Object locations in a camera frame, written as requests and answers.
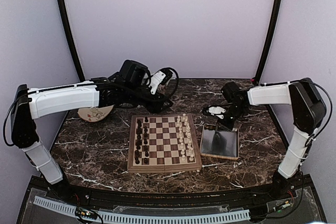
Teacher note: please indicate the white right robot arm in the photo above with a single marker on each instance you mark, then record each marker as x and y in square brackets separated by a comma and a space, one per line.
[308, 111]

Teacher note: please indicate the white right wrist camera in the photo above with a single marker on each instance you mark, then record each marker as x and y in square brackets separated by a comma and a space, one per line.
[212, 110]

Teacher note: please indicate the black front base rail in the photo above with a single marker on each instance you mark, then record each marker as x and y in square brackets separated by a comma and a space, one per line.
[243, 197]

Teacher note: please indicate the black right corner post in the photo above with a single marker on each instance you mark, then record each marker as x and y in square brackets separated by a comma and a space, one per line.
[268, 41]

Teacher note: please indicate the white slotted cable duct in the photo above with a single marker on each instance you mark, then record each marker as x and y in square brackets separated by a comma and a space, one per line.
[123, 214]

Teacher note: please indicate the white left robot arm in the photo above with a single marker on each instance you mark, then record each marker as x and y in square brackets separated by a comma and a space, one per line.
[34, 104]

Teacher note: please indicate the dark chess piece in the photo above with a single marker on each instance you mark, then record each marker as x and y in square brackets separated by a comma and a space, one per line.
[136, 154]
[138, 144]
[139, 137]
[139, 130]

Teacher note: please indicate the metal tray with wooden rim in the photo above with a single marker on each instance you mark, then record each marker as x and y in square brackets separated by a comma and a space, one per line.
[221, 143]

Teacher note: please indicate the white chess queen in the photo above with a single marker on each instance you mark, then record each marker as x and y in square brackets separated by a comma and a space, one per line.
[189, 143]

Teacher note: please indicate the dark chess pawn corner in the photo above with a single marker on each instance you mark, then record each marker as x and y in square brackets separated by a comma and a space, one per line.
[145, 160]

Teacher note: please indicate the black corner post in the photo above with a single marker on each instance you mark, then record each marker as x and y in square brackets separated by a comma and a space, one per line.
[268, 41]
[70, 39]

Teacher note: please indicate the white chess king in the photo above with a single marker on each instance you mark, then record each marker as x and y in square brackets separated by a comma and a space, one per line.
[188, 131]

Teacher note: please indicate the bird painted ceramic plate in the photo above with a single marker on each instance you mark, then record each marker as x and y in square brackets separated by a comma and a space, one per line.
[95, 114]

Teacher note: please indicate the black left corner post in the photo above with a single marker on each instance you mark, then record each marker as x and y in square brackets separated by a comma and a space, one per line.
[70, 39]

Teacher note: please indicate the brown chess knight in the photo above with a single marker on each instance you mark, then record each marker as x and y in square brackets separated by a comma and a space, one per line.
[139, 123]

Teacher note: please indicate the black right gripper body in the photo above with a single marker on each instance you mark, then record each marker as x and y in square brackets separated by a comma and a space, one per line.
[235, 113]

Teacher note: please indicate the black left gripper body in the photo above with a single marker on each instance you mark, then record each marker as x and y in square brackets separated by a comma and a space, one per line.
[133, 96]

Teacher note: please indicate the wooden chess board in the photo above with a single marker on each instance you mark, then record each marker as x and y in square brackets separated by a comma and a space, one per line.
[167, 141]

